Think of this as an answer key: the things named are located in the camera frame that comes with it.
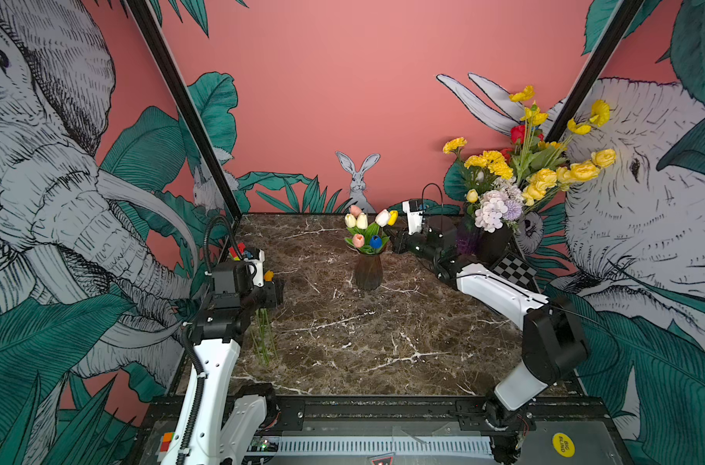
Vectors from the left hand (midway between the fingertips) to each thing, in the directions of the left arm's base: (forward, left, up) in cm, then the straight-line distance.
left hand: (274, 278), depth 76 cm
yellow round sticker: (-38, -72, -21) cm, 84 cm away
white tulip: (+13, -29, +9) cm, 33 cm away
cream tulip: (+13, -21, +8) cm, 25 cm away
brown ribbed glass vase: (+9, -26, -13) cm, 30 cm away
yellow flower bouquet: (+30, -79, +12) cm, 85 cm away
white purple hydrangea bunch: (+17, -64, +9) cm, 67 cm away
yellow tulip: (-8, +6, -21) cm, 24 cm away
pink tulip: (+5, -23, +9) cm, 25 cm away
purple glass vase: (+21, -62, -12) cm, 67 cm away
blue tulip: (+5, -27, +8) cm, 29 cm away
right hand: (+14, -30, +5) cm, 33 cm away
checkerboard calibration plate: (+12, -80, -19) cm, 83 cm away
